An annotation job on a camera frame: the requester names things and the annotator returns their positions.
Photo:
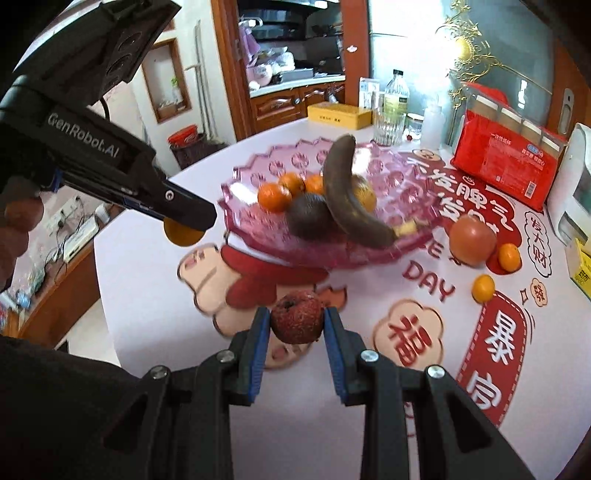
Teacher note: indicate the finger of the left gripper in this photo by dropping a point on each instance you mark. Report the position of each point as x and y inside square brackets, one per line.
[184, 210]

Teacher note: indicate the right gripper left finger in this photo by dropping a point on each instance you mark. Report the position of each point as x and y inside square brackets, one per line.
[230, 377]

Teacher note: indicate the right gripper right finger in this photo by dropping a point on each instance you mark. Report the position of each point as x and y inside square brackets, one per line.
[363, 377]

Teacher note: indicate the small orange mandarin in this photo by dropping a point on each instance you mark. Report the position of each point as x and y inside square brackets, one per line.
[181, 235]

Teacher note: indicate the small red wrinkled fruit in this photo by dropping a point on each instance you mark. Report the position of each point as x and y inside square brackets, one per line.
[298, 318]

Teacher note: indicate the large red apple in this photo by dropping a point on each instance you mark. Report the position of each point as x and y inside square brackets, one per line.
[471, 241]

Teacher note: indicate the large orange mandarin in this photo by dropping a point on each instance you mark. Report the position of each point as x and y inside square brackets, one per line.
[274, 198]

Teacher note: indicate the orange kumquat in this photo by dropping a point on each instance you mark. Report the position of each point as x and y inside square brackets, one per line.
[314, 184]
[293, 182]

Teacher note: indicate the person's left hand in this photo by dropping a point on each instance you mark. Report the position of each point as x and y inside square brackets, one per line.
[21, 211]

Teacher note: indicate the red plastic bucket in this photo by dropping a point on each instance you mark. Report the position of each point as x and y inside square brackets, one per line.
[184, 137]

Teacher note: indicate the dark avocado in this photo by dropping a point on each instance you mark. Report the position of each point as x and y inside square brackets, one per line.
[309, 217]

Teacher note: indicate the printed red white tablecloth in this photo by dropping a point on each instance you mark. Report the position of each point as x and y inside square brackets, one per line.
[524, 356]

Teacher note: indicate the overripe brown banana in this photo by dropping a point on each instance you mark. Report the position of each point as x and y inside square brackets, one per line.
[348, 212]

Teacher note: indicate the wooden cabinet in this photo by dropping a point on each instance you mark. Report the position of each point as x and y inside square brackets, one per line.
[278, 58]

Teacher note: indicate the yellow-brown round fruit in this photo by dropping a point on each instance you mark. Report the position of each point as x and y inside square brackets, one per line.
[364, 193]

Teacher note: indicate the yellow flat box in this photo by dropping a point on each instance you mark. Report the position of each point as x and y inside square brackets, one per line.
[340, 115]

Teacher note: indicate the orange mandarin by apple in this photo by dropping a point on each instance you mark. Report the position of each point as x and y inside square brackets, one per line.
[509, 257]

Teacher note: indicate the pink plastic fruit plate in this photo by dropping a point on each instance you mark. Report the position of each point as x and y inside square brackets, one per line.
[402, 184]

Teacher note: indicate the clear drinking glass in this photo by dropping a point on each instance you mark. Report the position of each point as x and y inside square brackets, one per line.
[389, 126]

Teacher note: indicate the yellow tissue box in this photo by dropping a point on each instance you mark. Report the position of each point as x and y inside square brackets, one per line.
[578, 265]

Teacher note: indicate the clear plastic bottle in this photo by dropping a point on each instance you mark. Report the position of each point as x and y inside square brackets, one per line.
[397, 94]

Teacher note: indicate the small glass jar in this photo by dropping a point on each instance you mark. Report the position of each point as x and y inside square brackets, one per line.
[414, 125]

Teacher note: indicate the white squeeze bottle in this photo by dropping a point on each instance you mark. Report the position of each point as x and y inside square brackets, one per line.
[432, 128]

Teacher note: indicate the red paper cup package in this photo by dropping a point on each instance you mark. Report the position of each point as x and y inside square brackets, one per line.
[506, 150]

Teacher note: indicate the white appliance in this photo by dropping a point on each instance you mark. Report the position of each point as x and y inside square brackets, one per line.
[568, 203]

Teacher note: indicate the gold ornament decoration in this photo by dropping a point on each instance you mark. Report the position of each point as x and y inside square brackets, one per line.
[474, 58]

